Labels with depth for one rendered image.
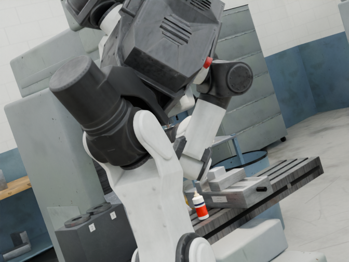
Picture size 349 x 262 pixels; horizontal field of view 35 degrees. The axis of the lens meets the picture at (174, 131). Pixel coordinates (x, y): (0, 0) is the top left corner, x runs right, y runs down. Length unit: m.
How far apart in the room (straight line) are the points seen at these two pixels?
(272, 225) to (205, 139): 0.62
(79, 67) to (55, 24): 5.67
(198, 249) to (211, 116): 0.42
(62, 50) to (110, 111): 1.15
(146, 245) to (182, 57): 0.46
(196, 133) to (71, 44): 0.87
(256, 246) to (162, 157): 0.83
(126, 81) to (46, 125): 1.16
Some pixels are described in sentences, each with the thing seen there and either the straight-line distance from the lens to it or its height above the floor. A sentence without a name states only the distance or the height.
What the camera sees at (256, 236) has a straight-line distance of 2.04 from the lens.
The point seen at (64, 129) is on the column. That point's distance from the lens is 2.30.
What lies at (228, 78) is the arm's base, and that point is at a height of 1.40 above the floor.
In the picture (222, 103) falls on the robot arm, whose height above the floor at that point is 1.33.
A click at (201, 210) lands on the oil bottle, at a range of 2.11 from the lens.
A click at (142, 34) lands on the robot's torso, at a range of 1.35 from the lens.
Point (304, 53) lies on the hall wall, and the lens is 9.70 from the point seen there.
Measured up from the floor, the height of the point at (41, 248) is 0.23.
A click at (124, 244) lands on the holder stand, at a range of 1.94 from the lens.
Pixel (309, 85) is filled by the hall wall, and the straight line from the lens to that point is 9.78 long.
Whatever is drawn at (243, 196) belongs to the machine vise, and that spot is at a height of 0.95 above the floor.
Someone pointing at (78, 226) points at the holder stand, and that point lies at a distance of 1.84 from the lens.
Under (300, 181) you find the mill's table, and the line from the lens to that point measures 2.45.
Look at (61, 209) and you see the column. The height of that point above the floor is 1.04.
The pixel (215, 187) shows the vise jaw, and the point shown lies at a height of 0.99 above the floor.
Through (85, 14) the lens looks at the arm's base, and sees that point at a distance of 1.53.
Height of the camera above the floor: 1.47
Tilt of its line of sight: 6 degrees down
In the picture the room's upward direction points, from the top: 18 degrees counter-clockwise
